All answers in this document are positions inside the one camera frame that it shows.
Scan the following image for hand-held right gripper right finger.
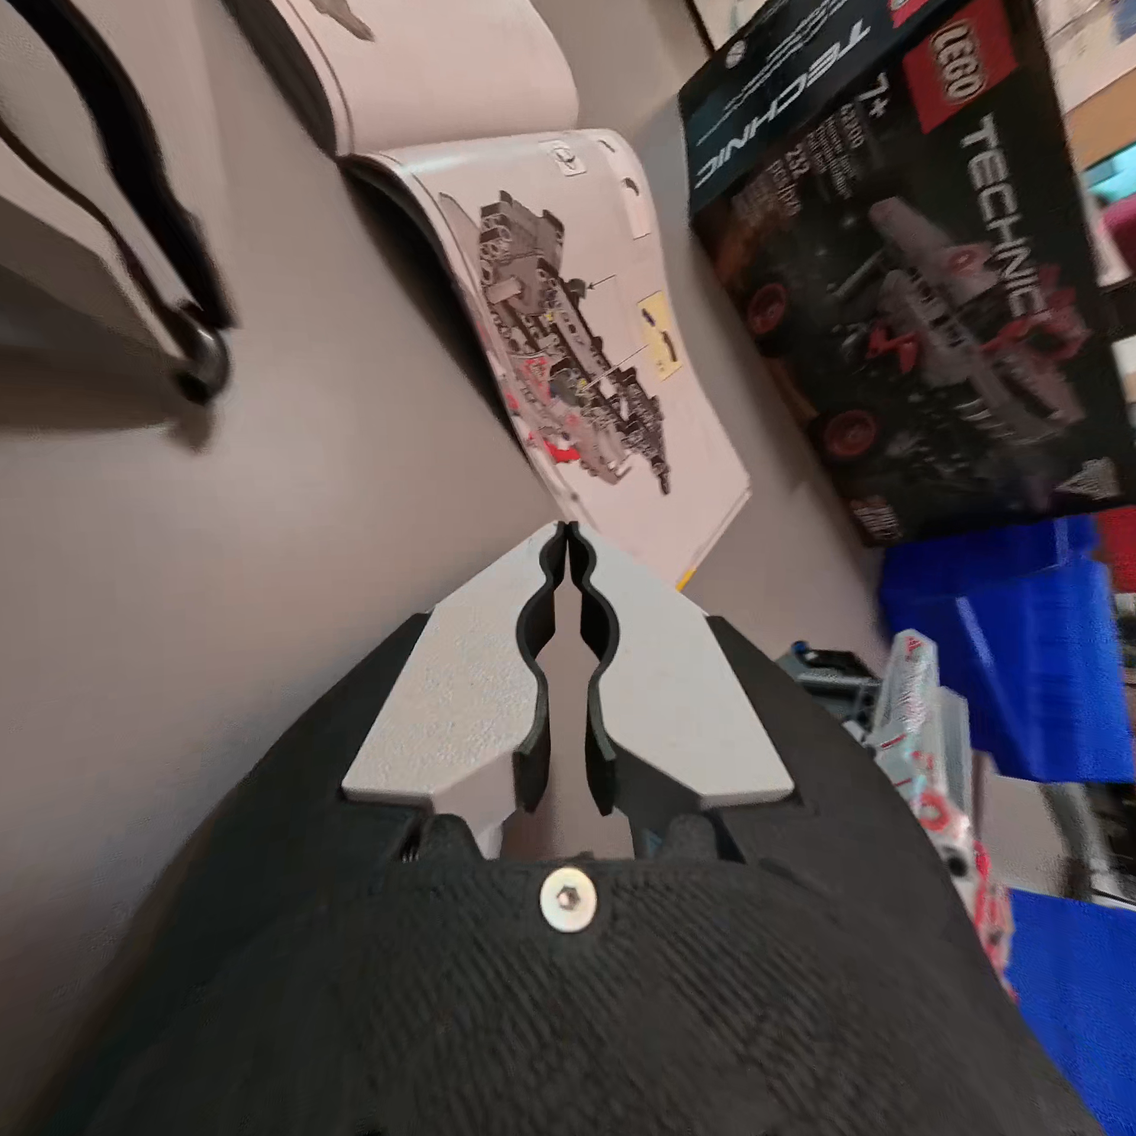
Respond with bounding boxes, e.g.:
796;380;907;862
568;522;797;838

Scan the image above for blue plastic bin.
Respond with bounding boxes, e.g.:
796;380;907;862
1008;888;1136;1136
880;513;1136;786

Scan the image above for grey red toy brick model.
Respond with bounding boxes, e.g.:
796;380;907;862
777;629;1019;1001

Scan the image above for black toy brick set box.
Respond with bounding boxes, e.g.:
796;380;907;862
678;0;1136;548

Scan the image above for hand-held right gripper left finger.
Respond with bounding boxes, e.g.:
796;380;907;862
341;522;570;859

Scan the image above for grey desk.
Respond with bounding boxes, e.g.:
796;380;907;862
0;0;1103;1136

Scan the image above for open toy instruction booklet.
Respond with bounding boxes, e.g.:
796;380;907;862
222;0;755;593

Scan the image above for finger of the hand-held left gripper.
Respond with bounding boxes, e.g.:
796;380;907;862
0;0;237;406

